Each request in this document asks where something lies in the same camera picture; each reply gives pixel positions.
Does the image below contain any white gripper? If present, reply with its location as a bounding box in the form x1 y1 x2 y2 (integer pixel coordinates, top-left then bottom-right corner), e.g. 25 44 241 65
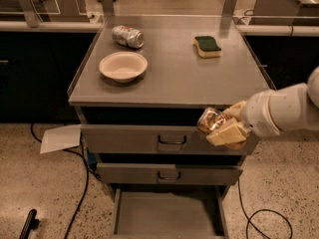
206 90 280 150

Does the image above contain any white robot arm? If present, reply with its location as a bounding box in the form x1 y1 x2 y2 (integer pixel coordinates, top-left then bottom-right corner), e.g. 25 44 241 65
206 67 319 149

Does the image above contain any grey metal drawer cabinet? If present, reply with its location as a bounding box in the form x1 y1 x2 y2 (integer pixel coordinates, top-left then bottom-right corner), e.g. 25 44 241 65
66 14 277 239

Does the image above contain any top grey drawer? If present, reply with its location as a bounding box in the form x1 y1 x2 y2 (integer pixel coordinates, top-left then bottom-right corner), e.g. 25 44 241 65
81 124 259 155

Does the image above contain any bottom open grey drawer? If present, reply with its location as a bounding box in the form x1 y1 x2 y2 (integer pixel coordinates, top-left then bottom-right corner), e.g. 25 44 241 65
110 189 229 239

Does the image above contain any middle grey drawer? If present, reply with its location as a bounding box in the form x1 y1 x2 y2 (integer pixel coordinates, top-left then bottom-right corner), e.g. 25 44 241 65
97 163 242 185

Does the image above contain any silver green soda can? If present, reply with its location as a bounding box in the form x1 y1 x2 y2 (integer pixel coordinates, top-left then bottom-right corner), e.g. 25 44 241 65
112 25 144 49

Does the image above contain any yellow green sponge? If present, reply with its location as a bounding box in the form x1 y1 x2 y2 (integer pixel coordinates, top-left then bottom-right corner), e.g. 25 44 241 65
193 36 222 59

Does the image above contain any white paper bowl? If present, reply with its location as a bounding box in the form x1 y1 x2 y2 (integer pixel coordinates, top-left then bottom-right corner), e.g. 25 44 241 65
99 52 148 83

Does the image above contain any white paper sheet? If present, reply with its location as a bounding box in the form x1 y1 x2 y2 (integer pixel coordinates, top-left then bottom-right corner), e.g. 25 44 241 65
40 124 81 154

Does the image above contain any black floor cable right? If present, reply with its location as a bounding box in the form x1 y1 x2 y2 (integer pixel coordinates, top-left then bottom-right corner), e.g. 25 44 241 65
236 178 294 239

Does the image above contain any black floor cable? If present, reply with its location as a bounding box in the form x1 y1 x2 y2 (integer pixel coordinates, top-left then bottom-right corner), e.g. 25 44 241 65
30 122 103 239
236 178 294 239

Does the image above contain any black floor cable left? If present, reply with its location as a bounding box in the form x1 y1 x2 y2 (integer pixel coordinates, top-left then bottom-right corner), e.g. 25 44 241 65
30 122 103 239

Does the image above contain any black handle object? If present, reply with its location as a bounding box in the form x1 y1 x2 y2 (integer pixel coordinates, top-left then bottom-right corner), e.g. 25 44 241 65
19 209 40 239

